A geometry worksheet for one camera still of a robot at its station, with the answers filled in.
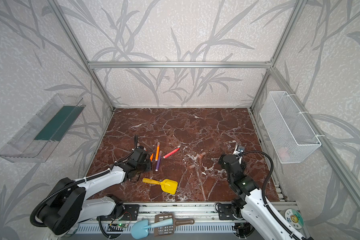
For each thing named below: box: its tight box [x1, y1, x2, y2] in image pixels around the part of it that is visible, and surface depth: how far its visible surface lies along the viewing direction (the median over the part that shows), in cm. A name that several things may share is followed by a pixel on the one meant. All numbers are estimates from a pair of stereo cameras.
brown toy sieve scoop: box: [154, 213, 195, 237], surface depth 71 cm
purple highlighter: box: [155, 150, 163, 172], surface depth 93 cm
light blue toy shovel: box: [131, 218, 174, 239], surface depth 70 cm
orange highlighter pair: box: [155, 141, 161, 162], surface depth 97 cm
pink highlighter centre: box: [163, 147, 181, 159], surface depth 97 cm
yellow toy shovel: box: [142, 177, 179, 195], surface depth 84 cm
